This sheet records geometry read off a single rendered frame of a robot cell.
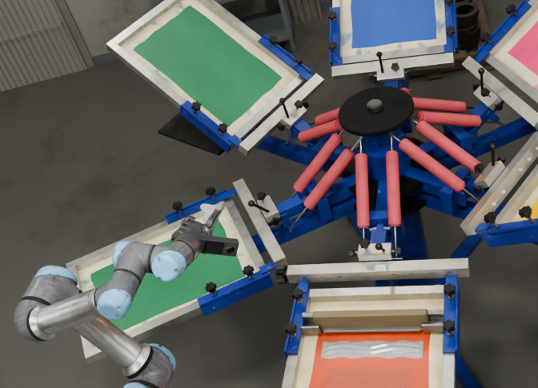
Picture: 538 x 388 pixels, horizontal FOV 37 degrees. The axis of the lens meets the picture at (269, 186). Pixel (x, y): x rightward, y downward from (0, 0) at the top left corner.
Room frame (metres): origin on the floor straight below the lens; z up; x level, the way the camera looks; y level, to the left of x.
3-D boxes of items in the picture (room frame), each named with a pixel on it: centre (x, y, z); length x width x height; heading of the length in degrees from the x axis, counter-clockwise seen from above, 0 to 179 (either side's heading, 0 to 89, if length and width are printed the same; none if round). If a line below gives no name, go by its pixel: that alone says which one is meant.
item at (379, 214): (2.63, -0.51, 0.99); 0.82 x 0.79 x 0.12; 157
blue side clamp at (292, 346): (1.99, 0.06, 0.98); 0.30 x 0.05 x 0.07; 157
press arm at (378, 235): (2.17, -0.32, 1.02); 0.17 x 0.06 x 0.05; 157
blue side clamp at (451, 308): (1.77, -0.45, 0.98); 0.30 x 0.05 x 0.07; 157
